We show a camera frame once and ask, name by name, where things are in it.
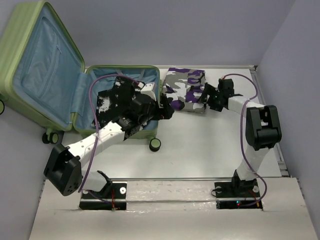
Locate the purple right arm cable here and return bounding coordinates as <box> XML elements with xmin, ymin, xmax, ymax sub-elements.
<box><xmin>222</xmin><ymin>73</ymin><xmax>268</xmax><ymax>207</ymax></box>

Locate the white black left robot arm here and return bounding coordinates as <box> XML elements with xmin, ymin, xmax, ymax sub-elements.
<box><xmin>43</xmin><ymin>94</ymin><xmax>174</xmax><ymax>198</ymax></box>

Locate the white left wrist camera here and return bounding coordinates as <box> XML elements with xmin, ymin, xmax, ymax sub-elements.
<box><xmin>140</xmin><ymin>82</ymin><xmax>157</xmax><ymax>101</ymax></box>

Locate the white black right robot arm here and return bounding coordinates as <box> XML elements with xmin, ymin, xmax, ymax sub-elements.
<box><xmin>199</xmin><ymin>78</ymin><xmax>282</xmax><ymax>196</ymax></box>

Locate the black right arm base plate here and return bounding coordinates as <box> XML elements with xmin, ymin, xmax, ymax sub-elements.
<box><xmin>211</xmin><ymin>180</ymin><xmax>263</xmax><ymax>210</ymax></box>

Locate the black white tie-dye garment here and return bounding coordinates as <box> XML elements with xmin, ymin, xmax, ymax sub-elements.
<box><xmin>95</xmin><ymin>76</ymin><xmax>141</xmax><ymax>129</ymax></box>

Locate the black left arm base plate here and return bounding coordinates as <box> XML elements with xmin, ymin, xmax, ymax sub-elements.
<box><xmin>79</xmin><ymin>181</ymin><xmax>128</xmax><ymax>211</ymax></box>

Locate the green suitcase wheel front right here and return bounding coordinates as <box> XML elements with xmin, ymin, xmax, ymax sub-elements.
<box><xmin>149</xmin><ymin>138</ymin><xmax>162</xmax><ymax>152</ymax></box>

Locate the green suitcase wheel lid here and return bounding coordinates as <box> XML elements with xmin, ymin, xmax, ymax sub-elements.
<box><xmin>0</xmin><ymin>100</ymin><xmax>5</xmax><ymax>115</ymax></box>
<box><xmin>42</xmin><ymin>132</ymin><xmax>59</xmax><ymax>144</ymax></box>

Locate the green suitcase blue lining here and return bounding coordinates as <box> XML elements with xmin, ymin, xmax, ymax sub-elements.
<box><xmin>0</xmin><ymin>0</ymin><xmax>161</xmax><ymax>137</ymax></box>

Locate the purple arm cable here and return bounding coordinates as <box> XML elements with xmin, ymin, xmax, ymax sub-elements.
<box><xmin>77</xmin><ymin>74</ymin><xmax>143</xmax><ymax>205</ymax></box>
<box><xmin>222</xmin><ymin>73</ymin><xmax>268</xmax><ymax>207</ymax></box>

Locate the green suitcase wheel lid upper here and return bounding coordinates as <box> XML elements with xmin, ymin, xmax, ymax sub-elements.
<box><xmin>0</xmin><ymin>100</ymin><xmax>5</xmax><ymax>115</ymax></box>

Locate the green suitcase wheel lid lower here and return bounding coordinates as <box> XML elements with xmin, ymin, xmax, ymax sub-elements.
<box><xmin>42</xmin><ymin>132</ymin><xmax>59</xmax><ymax>144</ymax></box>

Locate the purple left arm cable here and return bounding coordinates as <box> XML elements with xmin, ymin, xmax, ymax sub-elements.
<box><xmin>77</xmin><ymin>74</ymin><xmax>143</xmax><ymax>205</ymax></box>

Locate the purple camouflage garment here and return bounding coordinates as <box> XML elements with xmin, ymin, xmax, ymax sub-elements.
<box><xmin>162</xmin><ymin>67</ymin><xmax>206</xmax><ymax>114</ymax></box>

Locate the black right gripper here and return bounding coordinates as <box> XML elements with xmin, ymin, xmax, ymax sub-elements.
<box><xmin>197</xmin><ymin>83</ymin><xmax>224</xmax><ymax>112</ymax></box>

